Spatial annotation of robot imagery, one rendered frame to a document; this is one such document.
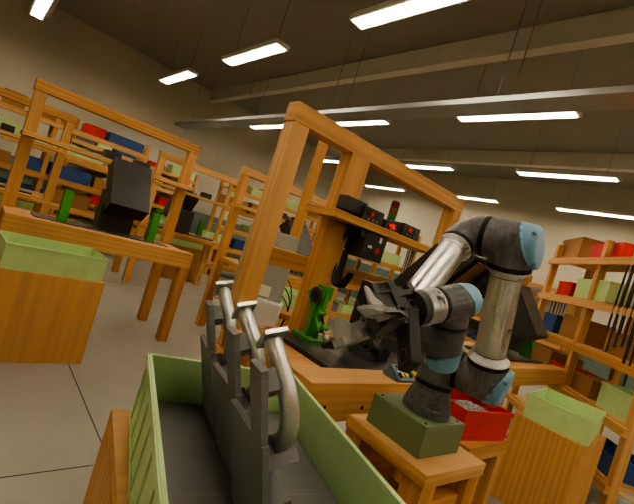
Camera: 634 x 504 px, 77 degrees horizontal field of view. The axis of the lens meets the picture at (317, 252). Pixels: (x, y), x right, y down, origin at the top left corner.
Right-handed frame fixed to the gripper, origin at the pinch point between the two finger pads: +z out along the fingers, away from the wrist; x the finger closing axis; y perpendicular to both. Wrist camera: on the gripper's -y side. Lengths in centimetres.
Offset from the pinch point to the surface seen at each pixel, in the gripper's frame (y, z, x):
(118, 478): -6, 34, -40
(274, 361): -2.8, 13.0, 0.8
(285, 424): -11.5, 13.0, -2.0
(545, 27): 328, -437, -31
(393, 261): 307, -501, -492
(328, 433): -11.0, -9.3, -34.3
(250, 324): 8.9, 10.8, -10.9
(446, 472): -29, -46, -46
